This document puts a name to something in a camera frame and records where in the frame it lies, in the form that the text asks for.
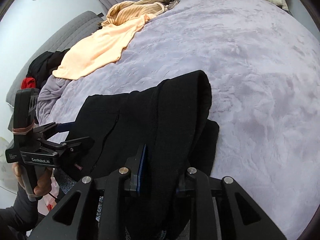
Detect black pants with patterned lining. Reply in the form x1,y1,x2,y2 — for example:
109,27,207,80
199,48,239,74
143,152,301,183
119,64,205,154
54,70,219,239

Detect dark sleeved left forearm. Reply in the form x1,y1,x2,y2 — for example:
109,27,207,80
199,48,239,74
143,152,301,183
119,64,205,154
1,184,39,239

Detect person's left hand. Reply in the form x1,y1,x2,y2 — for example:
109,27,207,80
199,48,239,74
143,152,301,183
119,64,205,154
11,162,53,197

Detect pink plastic bag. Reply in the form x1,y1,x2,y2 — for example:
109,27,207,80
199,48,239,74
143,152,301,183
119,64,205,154
38,177,60,216

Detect red garment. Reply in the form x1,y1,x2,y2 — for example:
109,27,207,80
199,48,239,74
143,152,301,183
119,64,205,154
21,77,36,89

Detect black clothes pile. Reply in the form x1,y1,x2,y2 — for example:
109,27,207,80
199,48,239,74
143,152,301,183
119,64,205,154
26,48,69,90

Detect grey padded headboard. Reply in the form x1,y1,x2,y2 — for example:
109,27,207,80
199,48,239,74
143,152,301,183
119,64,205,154
5,11,103,107

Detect peach cloth garment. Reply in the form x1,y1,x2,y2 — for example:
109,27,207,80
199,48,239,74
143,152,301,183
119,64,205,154
52,14,156,80

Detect tan striped garment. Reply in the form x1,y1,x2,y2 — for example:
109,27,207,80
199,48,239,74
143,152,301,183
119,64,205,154
100,0,180,27

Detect lavender plush bed blanket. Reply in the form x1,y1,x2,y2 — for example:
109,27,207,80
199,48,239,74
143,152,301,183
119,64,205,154
37,0,319,239

